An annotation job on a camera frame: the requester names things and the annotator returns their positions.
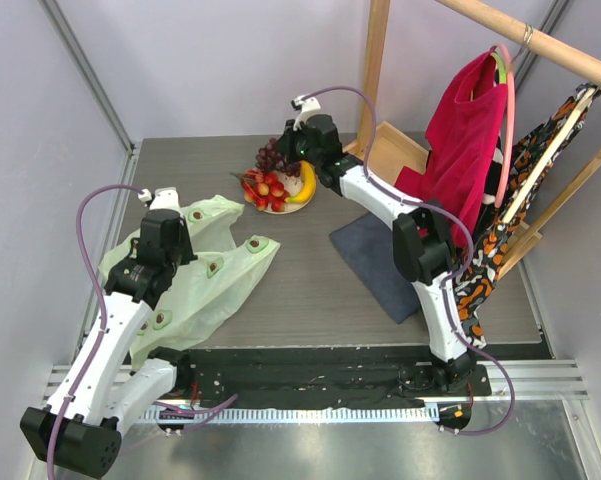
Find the aluminium corner frame profile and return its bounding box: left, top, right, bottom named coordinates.
left=38, top=0, right=142, bottom=154

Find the dark red grape bunch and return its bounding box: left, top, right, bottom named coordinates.
left=255, top=137, right=301, bottom=177

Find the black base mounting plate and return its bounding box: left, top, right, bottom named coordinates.
left=161, top=346, right=492, bottom=410

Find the red strawberries cluster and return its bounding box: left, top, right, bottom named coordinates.
left=231, top=169, right=289, bottom=213

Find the wooden hanger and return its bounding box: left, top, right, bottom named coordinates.
left=502, top=86, right=599, bottom=224

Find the green avocado print plastic bag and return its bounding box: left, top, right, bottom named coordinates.
left=98, top=194, right=282, bottom=371

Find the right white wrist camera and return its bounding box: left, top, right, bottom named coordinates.
left=291, top=95, right=322, bottom=131

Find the round wooden fruit plate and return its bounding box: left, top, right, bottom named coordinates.
left=240, top=169, right=315, bottom=215

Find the yellow banana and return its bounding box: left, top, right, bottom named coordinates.
left=286, top=161, right=317, bottom=204

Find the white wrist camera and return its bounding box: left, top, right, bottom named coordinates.
left=291, top=95, right=322, bottom=131
left=138, top=187, right=180, bottom=212

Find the red shirt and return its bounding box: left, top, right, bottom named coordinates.
left=394, top=51, right=507, bottom=233

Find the white slotted cable duct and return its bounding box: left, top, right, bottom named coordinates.
left=138, top=403, right=439, bottom=426

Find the wooden clothes rack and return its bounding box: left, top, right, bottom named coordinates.
left=346, top=1, right=601, bottom=275

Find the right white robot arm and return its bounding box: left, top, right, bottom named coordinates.
left=276, top=114, right=476, bottom=395

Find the dark blue folded cloth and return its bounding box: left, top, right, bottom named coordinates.
left=329, top=213, right=421, bottom=324

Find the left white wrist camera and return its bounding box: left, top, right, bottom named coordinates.
left=138, top=187, right=180, bottom=212

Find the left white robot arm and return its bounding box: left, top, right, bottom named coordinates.
left=20, top=209, right=197, bottom=479

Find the pink plastic hanger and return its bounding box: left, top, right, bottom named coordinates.
left=492, top=43, right=516, bottom=208

